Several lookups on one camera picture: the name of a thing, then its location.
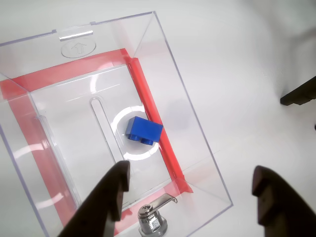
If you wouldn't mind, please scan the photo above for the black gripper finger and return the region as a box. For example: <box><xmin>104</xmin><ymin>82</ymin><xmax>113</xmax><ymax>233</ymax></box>
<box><xmin>58</xmin><ymin>159</ymin><xmax>131</xmax><ymax>237</ymax></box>
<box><xmin>251</xmin><ymin>165</ymin><xmax>316</xmax><ymax>237</ymax></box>

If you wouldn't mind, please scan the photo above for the silver metal cam lock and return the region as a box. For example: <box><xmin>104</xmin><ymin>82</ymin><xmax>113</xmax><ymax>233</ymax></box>
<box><xmin>137</xmin><ymin>193</ymin><xmax>178</xmax><ymax>237</ymax></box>

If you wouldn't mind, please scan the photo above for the blue lego brick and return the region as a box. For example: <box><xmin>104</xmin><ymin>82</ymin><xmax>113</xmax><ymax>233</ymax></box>
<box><xmin>125</xmin><ymin>116</ymin><xmax>164</xmax><ymax>146</ymax></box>

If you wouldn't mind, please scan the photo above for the transparent plastic box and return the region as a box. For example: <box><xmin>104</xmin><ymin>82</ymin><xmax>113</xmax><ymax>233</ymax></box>
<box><xmin>0</xmin><ymin>10</ymin><xmax>234</xmax><ymax>237</ymax></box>

